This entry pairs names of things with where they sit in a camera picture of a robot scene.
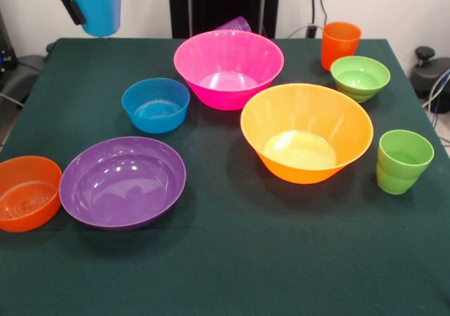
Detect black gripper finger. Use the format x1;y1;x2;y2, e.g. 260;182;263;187
52;0;86;26

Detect blue plastic cup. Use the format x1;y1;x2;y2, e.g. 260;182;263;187
66;0;123;37

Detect purple plastic cup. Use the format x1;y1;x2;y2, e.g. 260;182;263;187
214;15;252;34

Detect pink plastic bowl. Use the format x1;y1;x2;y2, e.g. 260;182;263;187
173;30;285;111

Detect purple plastic bowl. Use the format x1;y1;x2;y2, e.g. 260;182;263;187
58;136;187;233

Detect orange plastic bowl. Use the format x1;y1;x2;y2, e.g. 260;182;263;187
0;156;63;234

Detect green plastic bowl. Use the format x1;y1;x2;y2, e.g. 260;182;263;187
330;56;392;103

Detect yellow plastic bowl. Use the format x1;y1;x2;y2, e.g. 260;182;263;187
240;83;374;185

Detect dark equipment box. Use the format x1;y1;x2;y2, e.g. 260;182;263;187
0;9;18;75

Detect grey chair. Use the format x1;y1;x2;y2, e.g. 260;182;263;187
0;53;46;109

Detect blue plastic bowl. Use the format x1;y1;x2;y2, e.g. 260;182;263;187
122;77;191;134

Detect orange plastic cup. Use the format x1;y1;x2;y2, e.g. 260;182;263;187
321;22;362;71

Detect dark green tablecloth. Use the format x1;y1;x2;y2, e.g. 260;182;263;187
0;37;450;316

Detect green plastic cup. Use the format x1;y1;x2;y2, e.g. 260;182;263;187
375;129;435;195

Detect grey cable with plug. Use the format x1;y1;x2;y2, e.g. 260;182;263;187
286;23;324;39

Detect blue and white cables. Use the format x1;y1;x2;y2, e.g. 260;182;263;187
421;68;450;127

